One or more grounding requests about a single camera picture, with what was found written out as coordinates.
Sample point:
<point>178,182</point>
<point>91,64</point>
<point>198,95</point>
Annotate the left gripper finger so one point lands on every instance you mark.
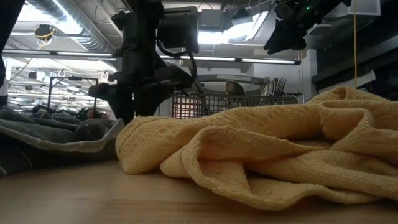
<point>124,109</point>
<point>149,104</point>

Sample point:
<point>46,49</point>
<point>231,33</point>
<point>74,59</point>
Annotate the yellow terry cloth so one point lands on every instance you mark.
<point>264,149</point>

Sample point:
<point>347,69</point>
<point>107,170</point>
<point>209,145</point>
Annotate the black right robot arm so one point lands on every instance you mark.
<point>314,11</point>

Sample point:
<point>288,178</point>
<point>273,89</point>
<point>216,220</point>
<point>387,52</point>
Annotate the long ceiling light strip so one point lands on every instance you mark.
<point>267,61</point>

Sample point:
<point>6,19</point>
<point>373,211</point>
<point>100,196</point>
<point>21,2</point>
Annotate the person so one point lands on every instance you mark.
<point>91,113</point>

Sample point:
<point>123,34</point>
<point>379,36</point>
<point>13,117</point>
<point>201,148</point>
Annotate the grey mesh cutlery basket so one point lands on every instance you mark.
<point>217,104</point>

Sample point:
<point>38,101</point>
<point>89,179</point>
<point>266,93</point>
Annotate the black overhead rack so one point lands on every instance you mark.
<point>342,74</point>

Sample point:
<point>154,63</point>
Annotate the grey checked cloth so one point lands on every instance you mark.
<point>56,137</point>

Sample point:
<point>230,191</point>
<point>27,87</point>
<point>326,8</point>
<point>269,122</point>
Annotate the grey ceiling box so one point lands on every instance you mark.
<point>211,20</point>

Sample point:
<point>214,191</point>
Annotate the white ceiling box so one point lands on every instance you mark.
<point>365,7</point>

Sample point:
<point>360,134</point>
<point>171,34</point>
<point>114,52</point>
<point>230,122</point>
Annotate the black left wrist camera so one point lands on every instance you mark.
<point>178,29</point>

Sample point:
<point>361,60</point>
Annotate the black background frame stand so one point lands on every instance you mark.
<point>49,93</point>

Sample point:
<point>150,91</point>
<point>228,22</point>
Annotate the black and white post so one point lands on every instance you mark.
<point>3,99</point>

